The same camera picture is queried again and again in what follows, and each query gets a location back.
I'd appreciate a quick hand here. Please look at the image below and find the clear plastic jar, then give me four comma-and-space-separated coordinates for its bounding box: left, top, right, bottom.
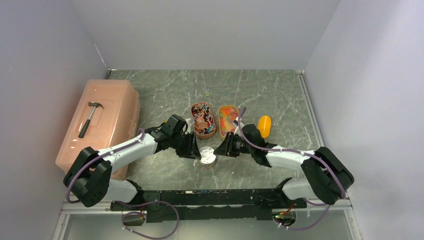
198, 161, 216, 170

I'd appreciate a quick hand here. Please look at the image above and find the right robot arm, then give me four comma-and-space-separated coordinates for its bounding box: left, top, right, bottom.
213, 124, 355, 208

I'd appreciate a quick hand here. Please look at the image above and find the orange plastic scoop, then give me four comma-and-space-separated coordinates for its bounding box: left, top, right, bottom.
257, 115, 272, 139

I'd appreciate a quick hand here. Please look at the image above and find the black hammer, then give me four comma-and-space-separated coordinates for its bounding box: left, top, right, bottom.
78, 102, 104, 139

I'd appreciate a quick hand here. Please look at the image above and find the pink plastic storage box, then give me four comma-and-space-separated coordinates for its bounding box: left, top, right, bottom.
55, 79, 141, 173

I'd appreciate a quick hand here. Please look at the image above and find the black base frame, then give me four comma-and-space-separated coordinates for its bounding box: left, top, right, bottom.
110, 187, 307, 223

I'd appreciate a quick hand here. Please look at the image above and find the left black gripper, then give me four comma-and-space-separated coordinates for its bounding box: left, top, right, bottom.
170, 130, 202, 159

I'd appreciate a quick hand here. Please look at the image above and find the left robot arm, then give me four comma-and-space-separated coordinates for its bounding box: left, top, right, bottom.
63, 114, 202, 210

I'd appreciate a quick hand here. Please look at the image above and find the tray of gummy candies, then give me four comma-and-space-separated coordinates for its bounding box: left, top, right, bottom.
218, 105, 239, 139

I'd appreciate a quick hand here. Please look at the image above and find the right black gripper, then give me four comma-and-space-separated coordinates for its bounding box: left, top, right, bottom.
213, 131, 255, 158

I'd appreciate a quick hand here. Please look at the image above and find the aluminium table rail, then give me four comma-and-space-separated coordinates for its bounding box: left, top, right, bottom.
296, 69, 363, 240

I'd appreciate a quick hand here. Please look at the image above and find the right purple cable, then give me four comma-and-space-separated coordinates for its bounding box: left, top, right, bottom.
237, 106, 347, 232

